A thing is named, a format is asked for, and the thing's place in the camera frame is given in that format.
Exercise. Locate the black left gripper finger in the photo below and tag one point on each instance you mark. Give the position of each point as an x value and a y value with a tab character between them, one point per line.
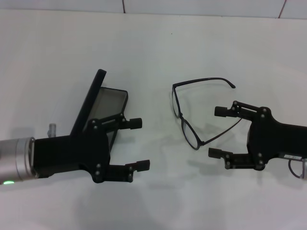
134	123
115	172

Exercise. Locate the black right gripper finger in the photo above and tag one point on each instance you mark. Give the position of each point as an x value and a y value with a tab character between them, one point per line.
221	111
237	161

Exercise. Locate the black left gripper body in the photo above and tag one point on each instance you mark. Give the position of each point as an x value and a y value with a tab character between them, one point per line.
72	153

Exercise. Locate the black glasses case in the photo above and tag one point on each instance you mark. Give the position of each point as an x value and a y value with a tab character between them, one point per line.
92	95

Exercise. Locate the black glasses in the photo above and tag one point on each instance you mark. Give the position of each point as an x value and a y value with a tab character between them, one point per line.
181	117

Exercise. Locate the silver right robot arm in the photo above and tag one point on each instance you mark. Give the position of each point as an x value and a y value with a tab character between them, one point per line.
305	167

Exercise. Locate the small silver cylinder stub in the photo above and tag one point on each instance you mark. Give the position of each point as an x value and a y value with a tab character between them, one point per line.
52	129

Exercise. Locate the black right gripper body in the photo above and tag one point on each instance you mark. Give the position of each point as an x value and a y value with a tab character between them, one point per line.
283	139

